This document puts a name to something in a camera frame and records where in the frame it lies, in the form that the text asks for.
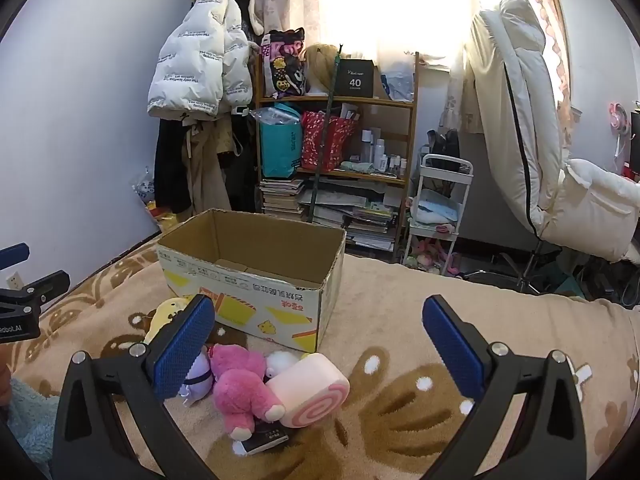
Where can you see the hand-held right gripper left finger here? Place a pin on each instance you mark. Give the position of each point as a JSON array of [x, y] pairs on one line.
[[180, 345]]

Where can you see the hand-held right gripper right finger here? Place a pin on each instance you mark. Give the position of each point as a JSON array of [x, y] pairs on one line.
[[452, 350]]

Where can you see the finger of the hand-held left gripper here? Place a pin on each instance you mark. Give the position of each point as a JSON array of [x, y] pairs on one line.
[[14, 256], [42, 285]]

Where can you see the lavender plush doll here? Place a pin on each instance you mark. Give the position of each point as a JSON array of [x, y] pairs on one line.
[[197, 375]]

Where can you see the pink plush bear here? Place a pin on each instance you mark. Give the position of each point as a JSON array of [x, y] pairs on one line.
[[240, 385]]

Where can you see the white plush toy yellow feet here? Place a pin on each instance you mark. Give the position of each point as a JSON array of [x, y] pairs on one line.
[[280, 362]]

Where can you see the printed cardboard box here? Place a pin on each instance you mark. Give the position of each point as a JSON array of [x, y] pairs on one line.
[[240, 240]]

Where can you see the pink swirl roll cushion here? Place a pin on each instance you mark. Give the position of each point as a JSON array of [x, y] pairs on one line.
[[310, 385]]

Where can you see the beige brown printed blanket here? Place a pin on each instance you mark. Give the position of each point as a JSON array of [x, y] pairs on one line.
[[390, 310]]

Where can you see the pile of small plush toys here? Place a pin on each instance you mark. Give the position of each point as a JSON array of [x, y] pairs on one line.
[[430, 255]]

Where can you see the yellow packet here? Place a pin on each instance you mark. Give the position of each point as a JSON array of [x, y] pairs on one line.
[[165, 220]]

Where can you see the small black box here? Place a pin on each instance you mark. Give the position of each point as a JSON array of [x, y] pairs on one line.
[[270, 437]]

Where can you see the folded blue white cloths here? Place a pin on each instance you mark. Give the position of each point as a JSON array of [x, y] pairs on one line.
[[435, 210]]

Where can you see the white printed plastic bag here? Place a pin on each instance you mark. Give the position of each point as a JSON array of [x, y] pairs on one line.
[[145, 187]]

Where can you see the pile of books and papers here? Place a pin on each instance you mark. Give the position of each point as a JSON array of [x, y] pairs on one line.
[[360, 220]]

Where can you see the beige hanging coat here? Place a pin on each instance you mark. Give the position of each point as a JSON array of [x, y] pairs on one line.
[[205, 170]]

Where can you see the dark hanging garment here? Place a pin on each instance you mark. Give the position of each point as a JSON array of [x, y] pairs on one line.
[[245, 180]]

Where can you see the black hanging coat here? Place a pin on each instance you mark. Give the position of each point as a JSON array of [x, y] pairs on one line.
[[170, 160]]

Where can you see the stack of books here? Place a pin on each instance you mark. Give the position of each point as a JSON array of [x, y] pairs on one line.
[[280, 195]]

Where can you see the white trolley cart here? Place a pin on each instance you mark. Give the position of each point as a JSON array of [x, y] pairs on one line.
[[447, 162]]

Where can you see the mint green pouch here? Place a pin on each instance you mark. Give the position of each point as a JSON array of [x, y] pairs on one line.
[[357, 166]]

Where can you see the group of white bottles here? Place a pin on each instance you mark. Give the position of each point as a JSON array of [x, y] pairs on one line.
[[380, 152]]

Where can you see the teal shopping bag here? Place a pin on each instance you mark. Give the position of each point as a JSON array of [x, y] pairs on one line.
[[280, 145]]

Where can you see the green pole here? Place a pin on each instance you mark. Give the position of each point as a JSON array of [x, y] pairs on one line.
[[322, 145]]

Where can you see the red patterned gift bag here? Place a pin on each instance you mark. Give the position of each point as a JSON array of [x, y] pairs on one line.
[[325, 142]]

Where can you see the white padded chair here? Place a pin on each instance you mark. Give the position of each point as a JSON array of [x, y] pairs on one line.
[[500, 110]]

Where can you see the wooden shelf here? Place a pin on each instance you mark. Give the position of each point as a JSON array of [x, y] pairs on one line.
[[370, 102]]

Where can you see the blue white plastic bag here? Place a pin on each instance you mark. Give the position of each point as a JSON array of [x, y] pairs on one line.
[[400, 80]]

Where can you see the white puffer jacket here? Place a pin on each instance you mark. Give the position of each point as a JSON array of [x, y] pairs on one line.
[[200, 50]]

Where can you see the pink desk fan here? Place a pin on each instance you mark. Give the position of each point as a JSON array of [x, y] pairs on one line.
[[618, 117]]

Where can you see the black cardboard box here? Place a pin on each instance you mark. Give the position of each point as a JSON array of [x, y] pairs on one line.
[[355, 80]]

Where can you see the black pink patterned bag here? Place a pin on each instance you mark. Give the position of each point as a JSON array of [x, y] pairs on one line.
[[282, 70]]

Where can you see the blond wig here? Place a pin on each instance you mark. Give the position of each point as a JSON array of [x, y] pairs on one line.
[[317, 65]]

